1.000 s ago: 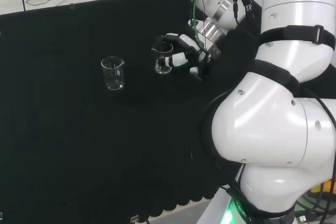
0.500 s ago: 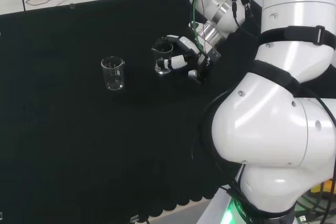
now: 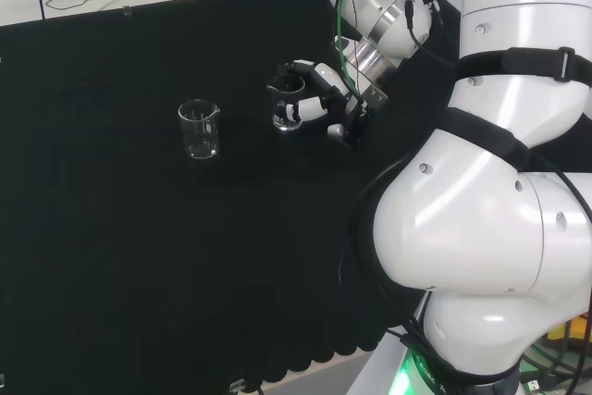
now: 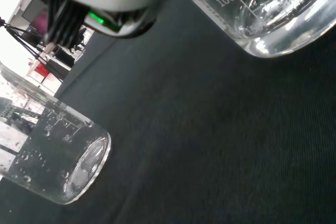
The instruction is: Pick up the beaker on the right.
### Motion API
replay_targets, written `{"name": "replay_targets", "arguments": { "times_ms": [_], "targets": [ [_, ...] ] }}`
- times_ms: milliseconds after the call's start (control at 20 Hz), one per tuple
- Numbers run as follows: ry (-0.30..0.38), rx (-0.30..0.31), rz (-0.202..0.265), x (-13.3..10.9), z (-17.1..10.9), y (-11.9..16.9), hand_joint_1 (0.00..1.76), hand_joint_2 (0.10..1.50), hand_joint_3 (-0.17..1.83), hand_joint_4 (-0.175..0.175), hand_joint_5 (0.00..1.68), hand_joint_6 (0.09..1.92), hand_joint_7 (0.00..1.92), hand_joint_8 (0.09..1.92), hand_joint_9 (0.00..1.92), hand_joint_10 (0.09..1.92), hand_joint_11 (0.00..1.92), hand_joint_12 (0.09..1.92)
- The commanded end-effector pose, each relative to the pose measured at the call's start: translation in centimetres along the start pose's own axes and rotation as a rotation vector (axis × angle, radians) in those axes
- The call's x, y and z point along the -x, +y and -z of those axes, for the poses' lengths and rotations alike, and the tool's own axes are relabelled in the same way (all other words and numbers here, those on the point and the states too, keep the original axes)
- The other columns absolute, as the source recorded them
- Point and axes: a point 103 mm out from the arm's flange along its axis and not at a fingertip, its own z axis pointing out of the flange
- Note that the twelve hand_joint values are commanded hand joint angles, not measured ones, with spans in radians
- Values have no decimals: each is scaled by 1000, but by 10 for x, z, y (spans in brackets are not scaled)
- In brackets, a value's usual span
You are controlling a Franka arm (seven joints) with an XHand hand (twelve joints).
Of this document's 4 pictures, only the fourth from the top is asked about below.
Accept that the black bench cloth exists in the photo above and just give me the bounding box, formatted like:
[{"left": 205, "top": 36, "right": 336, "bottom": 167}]
[{"left": 0, "top": 0, "right": 336, "bottom": 224}]

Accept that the black tripod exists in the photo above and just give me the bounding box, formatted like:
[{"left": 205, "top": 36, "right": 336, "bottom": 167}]
[{"left": 0, "top": 17, "right": 65, "bottom": 82}]

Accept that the empty clear glass beaker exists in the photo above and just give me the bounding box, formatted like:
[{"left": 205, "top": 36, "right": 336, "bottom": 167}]
[{"left": 0, "top": 61, "right": 112, "bottom": 205}]

